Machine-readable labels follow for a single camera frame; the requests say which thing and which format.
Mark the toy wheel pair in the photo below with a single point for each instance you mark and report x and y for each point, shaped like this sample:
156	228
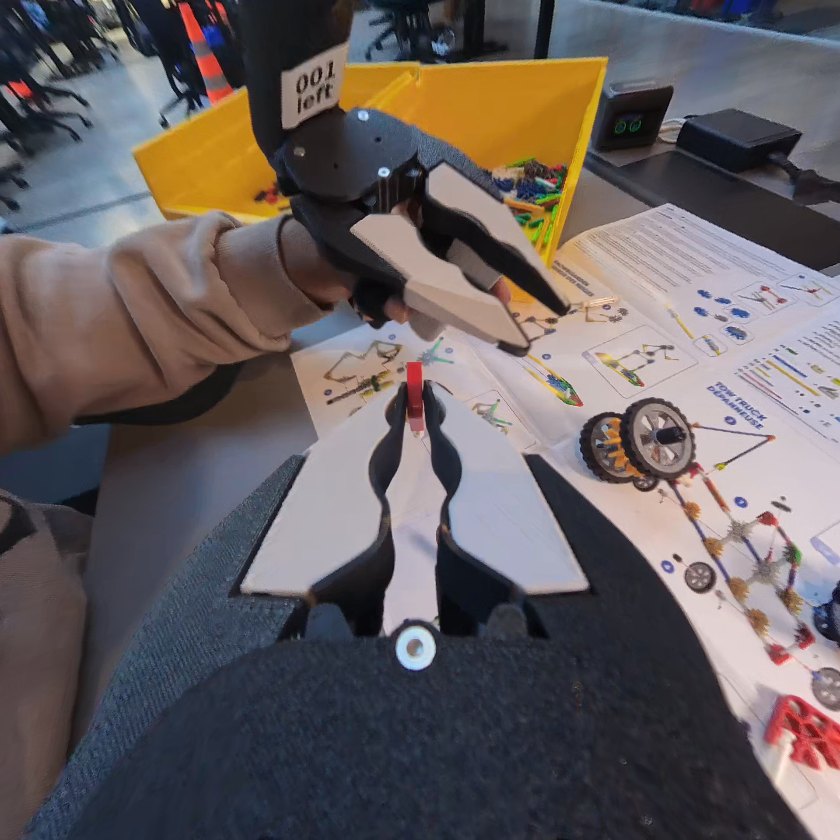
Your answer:
656	440

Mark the small black digital clock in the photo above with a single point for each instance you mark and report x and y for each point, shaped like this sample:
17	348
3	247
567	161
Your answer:
633	121

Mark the black office chair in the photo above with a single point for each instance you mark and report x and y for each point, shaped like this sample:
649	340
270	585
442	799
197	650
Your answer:
400	26
40	105

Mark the black power adapter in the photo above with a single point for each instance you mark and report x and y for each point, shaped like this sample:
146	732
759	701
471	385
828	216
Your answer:
735	138

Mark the person's left hand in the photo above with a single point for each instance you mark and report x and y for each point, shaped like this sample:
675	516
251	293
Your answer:
313	269

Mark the detached toy model section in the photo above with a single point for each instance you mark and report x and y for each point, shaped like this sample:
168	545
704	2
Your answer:
830	617

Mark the colourful construction toy model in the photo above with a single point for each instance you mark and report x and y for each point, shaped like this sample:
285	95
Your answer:
801	729

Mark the person's upper body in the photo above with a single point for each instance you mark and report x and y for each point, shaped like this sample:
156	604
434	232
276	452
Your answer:
40	656

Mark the orange traffic cone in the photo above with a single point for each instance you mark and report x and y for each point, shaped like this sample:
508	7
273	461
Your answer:
204	59

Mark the person's left forearm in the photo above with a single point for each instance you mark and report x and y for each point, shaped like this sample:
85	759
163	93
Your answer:
131	315

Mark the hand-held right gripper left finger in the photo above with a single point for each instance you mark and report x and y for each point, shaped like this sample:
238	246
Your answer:
315	525

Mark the yellow plastic bin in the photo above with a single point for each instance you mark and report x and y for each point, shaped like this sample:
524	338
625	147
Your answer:
197	164
486	112

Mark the white instruction sheet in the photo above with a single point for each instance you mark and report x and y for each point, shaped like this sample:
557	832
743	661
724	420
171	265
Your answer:
656	263

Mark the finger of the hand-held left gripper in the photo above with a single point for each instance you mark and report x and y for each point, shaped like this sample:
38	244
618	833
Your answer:
440	289
479	223

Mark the short red toy rod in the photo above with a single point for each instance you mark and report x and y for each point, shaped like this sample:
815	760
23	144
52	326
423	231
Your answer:
415	391

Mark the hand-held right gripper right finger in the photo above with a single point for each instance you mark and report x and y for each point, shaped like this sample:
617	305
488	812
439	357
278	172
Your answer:
519	525

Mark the pile of loose toy pieces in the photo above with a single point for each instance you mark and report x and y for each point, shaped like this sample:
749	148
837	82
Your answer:
532	190

